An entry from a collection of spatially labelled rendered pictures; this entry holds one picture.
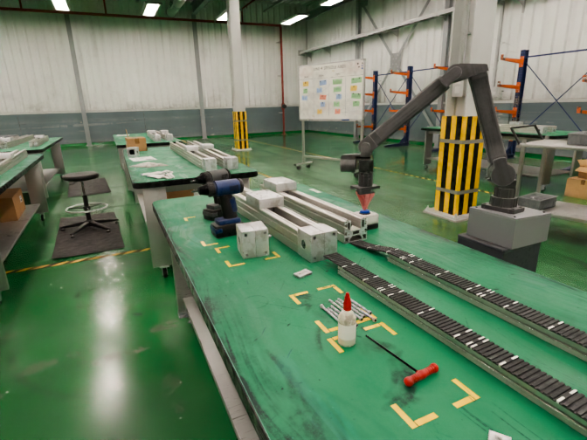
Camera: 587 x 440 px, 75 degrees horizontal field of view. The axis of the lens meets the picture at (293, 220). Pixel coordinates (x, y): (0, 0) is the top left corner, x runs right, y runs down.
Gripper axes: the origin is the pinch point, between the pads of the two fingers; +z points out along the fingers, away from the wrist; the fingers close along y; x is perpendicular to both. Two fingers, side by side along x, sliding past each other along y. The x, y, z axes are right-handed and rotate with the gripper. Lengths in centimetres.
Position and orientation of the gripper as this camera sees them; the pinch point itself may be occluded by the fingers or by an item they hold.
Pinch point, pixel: (364, 208)
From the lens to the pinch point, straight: 157.7
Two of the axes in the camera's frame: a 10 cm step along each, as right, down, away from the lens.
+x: 4.6, 2.5, -8.5
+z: 0.2, 9.6, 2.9
